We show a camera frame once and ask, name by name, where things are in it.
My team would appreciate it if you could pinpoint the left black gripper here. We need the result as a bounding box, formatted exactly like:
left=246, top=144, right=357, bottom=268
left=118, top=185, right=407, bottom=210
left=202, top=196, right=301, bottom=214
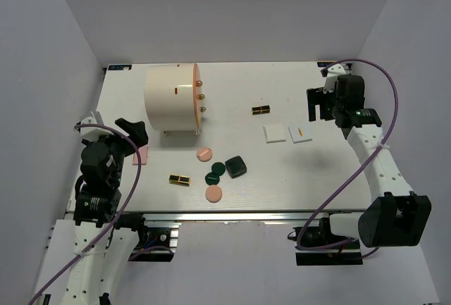
left=82, top=117, right=147, bottom=185

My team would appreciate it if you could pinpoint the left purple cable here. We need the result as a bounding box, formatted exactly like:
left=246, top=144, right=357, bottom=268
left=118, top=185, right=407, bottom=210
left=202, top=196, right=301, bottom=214
left=27, top=123, right=143, bottom=305

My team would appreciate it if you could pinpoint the blue label sticker left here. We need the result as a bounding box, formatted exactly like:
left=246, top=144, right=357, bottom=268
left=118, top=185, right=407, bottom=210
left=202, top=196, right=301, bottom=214
left=107, top=64, right=132, bottom=71

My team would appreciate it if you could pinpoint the dark green puff upper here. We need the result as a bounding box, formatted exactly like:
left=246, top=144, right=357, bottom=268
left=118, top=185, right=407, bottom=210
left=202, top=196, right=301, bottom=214
left=211, top=162, right=226, bottom=176

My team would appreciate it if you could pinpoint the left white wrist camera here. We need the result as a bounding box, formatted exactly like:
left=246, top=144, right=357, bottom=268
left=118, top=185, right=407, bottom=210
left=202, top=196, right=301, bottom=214
left=78, top=111, right=108, bottom=142

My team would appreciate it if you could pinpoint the dark green puff with label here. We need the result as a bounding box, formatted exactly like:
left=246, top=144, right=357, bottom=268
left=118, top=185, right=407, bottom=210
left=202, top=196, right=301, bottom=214
left=204, top=172, right=220, bottom=186

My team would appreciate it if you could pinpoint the black square compact case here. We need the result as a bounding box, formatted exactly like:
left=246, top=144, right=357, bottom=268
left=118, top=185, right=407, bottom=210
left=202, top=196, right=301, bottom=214
left=225, top=156, right=247, bottom=178

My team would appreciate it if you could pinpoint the white square compact with gold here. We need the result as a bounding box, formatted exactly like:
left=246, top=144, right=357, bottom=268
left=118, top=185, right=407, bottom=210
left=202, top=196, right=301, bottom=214
left=288, top=123, right=313, bottom=144

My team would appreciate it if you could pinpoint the blue label sticker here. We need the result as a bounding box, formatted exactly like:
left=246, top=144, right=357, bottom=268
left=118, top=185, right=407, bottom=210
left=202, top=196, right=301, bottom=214
left=107, top=64, right=132, bottom=71
left=316, top=61, right=339, bottom=68

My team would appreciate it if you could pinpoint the white square compact left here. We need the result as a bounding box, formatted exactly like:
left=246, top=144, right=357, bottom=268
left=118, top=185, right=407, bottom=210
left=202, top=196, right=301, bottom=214
left=263, top=123, right=286, bottom=144

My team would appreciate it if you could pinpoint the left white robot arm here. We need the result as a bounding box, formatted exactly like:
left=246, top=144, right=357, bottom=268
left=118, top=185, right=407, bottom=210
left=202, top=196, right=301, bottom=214
left=62, top=112, right=149, bottom=304

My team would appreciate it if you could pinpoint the blue label sticker right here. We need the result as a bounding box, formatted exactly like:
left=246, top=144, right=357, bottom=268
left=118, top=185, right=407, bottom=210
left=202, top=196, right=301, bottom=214
left=316, top=61, right=339, bottom=68

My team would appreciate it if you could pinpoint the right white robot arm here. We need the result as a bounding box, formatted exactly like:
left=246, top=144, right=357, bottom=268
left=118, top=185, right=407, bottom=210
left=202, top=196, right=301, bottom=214
left=307, top=75, right=431, bottom=248

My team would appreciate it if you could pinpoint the pink puff with strap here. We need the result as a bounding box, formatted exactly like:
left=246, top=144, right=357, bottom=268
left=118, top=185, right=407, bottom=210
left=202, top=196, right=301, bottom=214
left=197, top=147, right=213, bottom=162

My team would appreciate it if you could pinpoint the plain pink round puff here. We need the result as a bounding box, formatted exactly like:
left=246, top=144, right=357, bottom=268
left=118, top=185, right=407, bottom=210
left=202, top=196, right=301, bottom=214
left=205, top=185, right=223, bottom=203

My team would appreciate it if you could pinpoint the black gold lipstick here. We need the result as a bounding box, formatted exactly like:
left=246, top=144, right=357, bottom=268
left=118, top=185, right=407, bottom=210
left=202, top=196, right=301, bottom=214
left=252, top=105, right=271, bottom=116
left=168, top=175, right=191, bottom=187

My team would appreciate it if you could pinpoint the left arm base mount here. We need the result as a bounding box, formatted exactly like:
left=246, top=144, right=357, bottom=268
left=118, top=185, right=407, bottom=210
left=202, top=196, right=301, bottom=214
left=114, top=213, right=175, bottom=262

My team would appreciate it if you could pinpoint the cream round drawer organizer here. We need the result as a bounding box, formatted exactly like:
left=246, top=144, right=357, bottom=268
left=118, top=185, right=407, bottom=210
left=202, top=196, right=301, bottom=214
left=144, top=63, right=205, bottom=135

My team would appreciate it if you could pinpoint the pink rectangular palette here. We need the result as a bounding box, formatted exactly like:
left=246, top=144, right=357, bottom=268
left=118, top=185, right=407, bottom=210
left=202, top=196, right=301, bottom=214
left=132, top=146, right=148, bottom=166

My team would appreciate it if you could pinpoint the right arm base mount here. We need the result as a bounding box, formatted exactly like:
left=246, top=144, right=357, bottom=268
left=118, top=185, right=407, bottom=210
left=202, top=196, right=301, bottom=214
left=287, top=213, right=363, bottom=267

